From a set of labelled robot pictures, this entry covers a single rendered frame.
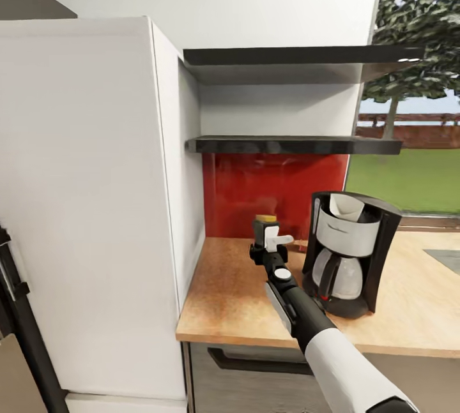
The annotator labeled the paper coffee filter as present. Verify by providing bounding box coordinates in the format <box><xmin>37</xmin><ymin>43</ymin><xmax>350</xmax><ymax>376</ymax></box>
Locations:
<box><xmin>330</xmin><ymin>194</ymin><xmax>365</xmax><ymax>223</ymax></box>

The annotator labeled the bottle of coffee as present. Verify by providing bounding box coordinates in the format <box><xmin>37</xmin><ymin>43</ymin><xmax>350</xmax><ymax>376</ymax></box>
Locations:
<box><xmin>252</xmin><ymin>214</ymin><xmax>280</xmax><ymax>249</ymax></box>

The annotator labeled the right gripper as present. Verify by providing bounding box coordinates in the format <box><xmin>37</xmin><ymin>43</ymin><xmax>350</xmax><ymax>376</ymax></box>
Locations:
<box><xmin>250</xmin><ymin>245</ymin><xmax>288</xmax><ymax>267</ymax></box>

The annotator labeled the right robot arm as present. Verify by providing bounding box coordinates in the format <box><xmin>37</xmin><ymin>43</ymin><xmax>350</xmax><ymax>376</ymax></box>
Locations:
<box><xmin>250</xmin><ymin>236</ymin><xmax>421</xmax><ymax>413</ymax></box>

